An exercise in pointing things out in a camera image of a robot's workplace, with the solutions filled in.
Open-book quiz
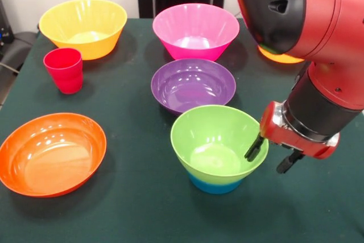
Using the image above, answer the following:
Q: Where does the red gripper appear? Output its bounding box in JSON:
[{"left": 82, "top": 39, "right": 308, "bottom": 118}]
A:
[{"left": 243, "top": 100, "right": 341, "bottom": 174}]

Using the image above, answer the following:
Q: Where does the blue bowl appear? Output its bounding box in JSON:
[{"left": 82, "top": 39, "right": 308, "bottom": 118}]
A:
[{"left": 189, "top": 172, "right": 244, "bottom": 195}]

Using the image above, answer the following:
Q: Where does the large green bowl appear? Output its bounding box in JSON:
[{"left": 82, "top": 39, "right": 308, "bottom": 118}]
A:
[{"left": 170, "top": 105, "right": 270, "bottom": 180}]

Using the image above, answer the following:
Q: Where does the yellow-orange large bowl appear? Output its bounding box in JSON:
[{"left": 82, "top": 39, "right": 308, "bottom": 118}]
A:
[
  {"left": 257, "top": 45, "right": 305, "bottom": 64},
  {"left": 38, "top": 0, "right": 128, "bottom": 61}
]

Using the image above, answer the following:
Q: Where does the purple bowl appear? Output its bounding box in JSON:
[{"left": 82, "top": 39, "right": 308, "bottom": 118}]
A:
[{"left": 150, "top": 57, "right": 237, "bottom": 116}]

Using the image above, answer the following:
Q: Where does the pink large bowl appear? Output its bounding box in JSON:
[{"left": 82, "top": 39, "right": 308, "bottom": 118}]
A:
[{"left": 152, "top": 3, "right": 241, "bottom": 61}]

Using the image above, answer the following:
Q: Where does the dark green tablecloth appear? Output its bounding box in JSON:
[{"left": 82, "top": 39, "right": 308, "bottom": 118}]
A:
[{"left": 0, "top": 18, "right": 364, "bottom": 243}]

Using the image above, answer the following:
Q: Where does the red cup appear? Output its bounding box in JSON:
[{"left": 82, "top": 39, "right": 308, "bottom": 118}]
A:
[{"left": 43, "top": 47, "right": 84, "bottom": 95}]

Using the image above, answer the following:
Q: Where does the orange shallow bowl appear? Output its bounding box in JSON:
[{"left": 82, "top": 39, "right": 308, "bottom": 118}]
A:
[{"left": 0, "top": 112, "right": 107, "bottom": 198}]

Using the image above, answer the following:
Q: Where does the grey office chair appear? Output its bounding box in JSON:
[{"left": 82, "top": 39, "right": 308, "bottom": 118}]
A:
[{"left": 0, "top": 31, "right": 39, "bottom": 73}]

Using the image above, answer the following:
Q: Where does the black computer equipment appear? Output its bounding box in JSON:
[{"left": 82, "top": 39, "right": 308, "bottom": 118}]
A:
[{"left": 0, "top": 0, "right": 14, "bottom": 46}]

